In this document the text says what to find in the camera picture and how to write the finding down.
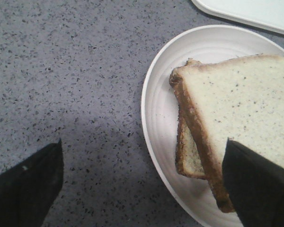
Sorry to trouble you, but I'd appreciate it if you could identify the white rectangular tray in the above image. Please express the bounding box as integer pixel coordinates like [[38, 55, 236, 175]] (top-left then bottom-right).
[[192, 0, 284, 35]]

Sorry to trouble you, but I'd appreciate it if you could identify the white round plate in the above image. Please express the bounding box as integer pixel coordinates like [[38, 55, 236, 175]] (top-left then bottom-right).
[[141, 25, 284, 227]]

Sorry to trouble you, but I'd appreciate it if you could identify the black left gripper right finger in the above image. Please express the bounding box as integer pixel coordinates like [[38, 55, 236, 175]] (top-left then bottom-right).
[[222, 140, 284, 227]]

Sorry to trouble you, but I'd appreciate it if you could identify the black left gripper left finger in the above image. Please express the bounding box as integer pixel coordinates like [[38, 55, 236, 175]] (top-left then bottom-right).
[[0, 141, 63, 227]]

